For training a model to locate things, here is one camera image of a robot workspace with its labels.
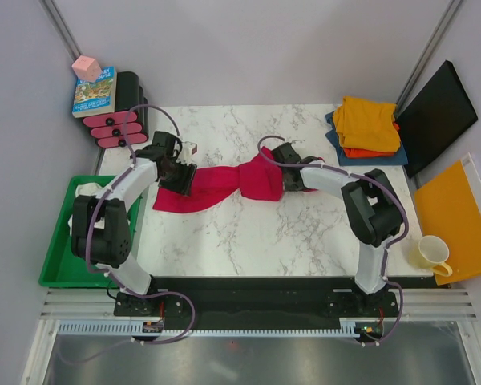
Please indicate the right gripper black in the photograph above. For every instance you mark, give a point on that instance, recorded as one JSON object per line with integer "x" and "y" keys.
{"x": 294, "y": 188}

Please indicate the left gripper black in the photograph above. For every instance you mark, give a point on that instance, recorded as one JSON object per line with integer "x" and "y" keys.
{"x": 183, "y": 186}

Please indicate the crimson red t-shirt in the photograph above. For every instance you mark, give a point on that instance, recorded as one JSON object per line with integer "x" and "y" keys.
{"x": 256, "y": 180}

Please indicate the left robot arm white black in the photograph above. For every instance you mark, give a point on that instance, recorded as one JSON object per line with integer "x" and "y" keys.
{"x": 100, "y": 229}

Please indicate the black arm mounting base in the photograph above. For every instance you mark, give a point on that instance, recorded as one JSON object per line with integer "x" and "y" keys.
{"x": 258, "y": 303}

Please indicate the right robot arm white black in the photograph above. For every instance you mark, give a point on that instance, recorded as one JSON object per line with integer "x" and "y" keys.
{"x": 375, "y": 214}

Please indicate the black pink mini drawer unit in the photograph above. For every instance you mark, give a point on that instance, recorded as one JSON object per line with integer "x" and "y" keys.
{"x": 107, "y": 129}

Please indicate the mustard yellow folded t-shirt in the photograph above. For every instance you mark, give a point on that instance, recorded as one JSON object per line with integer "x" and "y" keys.
{"x": 361, "y": 123}

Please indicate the white crumpled cloth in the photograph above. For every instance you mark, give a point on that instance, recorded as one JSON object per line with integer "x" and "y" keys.
{"x": 88, "y": 189}

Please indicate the blue folded t-shirt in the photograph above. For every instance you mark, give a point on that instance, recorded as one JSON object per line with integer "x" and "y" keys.
{"x": 399, "y": 159}

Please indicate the colourful paperback book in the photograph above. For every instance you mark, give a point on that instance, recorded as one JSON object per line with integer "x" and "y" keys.
{"x": 95, "y": 98}

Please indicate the pink cube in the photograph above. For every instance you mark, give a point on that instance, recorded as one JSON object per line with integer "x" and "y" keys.
{"x": 86, "y": 68}

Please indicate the green plastic tray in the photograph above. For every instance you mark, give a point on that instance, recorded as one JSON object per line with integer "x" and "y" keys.
{"x": 61, "y": 268}

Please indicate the pale yellow mug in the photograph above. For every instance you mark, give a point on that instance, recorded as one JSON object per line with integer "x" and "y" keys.
{"x": 431, "y": 253}

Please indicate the orange folder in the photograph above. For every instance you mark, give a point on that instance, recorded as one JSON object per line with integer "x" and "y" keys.
{"x": 446, "y": 208}

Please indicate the black flat board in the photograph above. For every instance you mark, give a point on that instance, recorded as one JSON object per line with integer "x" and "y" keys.
{"x": 437, "y": 116}

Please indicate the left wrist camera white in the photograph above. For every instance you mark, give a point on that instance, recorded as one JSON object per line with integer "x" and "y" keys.
{"x": 187, "y": 152}

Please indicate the white slotted cable duct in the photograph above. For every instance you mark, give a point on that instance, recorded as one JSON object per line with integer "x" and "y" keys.
{"x": 137, "y": 328}

